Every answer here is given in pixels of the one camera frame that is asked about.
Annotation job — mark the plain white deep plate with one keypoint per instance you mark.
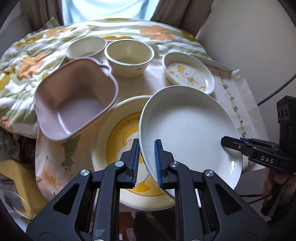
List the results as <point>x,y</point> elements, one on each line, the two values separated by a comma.
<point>190,125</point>

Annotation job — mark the large duck print plate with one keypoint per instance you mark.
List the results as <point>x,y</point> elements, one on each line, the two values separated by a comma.
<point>114,135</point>

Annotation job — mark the pink square bowl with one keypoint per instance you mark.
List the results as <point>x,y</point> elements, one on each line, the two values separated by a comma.
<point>73,96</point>

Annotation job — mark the yellow box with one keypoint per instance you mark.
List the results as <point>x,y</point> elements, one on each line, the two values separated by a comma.
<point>19,185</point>

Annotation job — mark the small oval duck dish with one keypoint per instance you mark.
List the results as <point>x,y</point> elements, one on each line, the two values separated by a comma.
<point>182,69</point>

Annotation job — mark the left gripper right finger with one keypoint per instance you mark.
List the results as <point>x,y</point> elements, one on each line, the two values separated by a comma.
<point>163,158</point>

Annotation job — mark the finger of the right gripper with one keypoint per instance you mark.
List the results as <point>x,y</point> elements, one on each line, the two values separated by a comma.
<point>243,145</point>
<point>261,143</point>

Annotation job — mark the cream bowl with duck print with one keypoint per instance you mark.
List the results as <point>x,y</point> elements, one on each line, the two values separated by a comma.
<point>128,58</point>

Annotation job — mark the floral green striped quilt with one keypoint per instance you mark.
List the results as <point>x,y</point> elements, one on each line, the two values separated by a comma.
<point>27,62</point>

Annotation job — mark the light blue sheer curtain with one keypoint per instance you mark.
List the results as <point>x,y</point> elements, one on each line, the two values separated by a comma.
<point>80,11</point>

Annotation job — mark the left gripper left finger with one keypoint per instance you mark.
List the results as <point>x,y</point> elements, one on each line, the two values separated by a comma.
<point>128,178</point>

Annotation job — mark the brown drape curtain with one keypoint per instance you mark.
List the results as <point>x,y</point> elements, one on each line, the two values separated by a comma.
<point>185,15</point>

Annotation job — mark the white ribbed bowl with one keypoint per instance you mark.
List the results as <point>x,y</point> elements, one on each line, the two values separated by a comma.
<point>92,47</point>

